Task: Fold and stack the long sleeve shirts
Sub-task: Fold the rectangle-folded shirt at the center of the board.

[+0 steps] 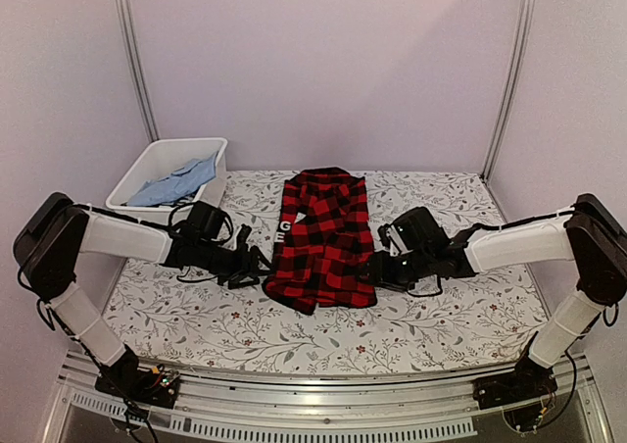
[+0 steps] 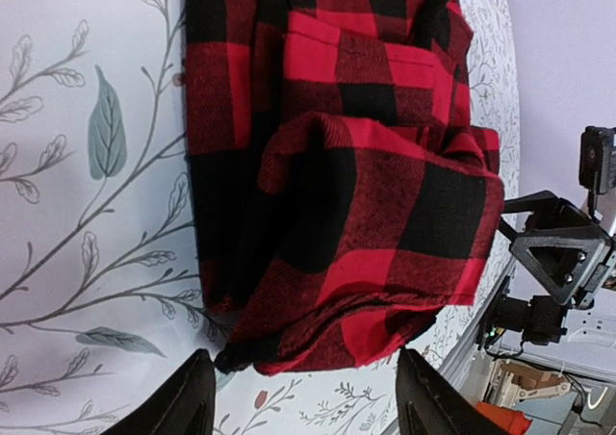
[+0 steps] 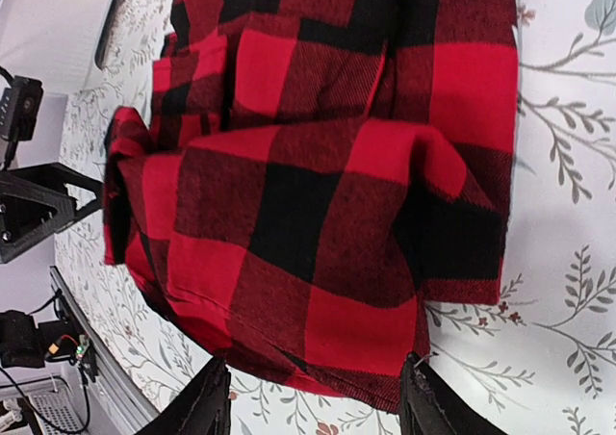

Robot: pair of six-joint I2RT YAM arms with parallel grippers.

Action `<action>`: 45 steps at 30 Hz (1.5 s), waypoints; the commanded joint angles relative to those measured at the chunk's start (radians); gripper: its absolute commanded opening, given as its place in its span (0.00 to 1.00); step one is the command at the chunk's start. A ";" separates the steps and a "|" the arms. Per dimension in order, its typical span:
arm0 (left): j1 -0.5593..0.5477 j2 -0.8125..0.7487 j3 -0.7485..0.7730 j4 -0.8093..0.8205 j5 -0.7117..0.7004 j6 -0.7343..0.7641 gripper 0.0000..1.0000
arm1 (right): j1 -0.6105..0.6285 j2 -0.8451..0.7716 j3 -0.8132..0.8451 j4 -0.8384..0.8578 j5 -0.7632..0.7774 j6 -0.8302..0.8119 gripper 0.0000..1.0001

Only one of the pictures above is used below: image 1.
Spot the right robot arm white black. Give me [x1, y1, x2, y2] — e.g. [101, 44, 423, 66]
[361, 193, 626, 400]

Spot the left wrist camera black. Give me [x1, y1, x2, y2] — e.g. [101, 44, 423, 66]
[185, 201, 234, 244]

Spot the right aluminium frame post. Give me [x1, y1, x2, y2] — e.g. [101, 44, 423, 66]
[481, 0, 535, 184]

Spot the floral patterned table cloth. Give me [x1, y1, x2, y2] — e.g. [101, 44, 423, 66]
[104, 171, 547, 376]

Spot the aluminium frame post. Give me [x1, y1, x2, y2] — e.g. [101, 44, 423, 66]
[481, 0, 535, 184]
[115, 0, 160, 142]

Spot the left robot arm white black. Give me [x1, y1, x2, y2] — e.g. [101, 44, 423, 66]
[13, 192, 271, 398]

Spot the red black plaid shirt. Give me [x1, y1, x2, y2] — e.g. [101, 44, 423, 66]
[263, 168, 377, 316]

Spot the white plastic bin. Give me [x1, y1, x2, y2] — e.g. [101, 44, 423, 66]
[105, 137, 228, 224]

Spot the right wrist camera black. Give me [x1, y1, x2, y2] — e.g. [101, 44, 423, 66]
[377, 207, 450, 256]

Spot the light blue shirt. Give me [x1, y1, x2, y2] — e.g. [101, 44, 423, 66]
[126, 152, 217, 207]

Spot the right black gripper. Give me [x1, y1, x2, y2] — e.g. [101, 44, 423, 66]
[356, 247, 434, 293]

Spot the left black looped cable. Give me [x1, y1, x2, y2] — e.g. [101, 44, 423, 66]
[168, 205, 197, 238]

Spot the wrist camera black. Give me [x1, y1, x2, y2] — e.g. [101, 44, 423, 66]
[185, 201, 234, 244]
[377, 207, 450, 256]

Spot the aluminium front rail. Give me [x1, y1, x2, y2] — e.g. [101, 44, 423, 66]
[47, 350, 605, 433]

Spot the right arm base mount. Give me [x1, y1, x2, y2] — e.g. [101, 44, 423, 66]
[472, 357, 557, 410]

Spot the perforated metal cable tray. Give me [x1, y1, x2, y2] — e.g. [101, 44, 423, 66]
[69, 380, 479, 442]

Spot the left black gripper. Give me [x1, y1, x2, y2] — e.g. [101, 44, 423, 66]
[196, 240, 276, 290]

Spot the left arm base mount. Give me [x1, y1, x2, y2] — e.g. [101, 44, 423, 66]
[95, 360, 180, 409]

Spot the left aluminium frame post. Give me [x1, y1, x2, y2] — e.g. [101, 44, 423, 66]
[115, 0, 160, 142]

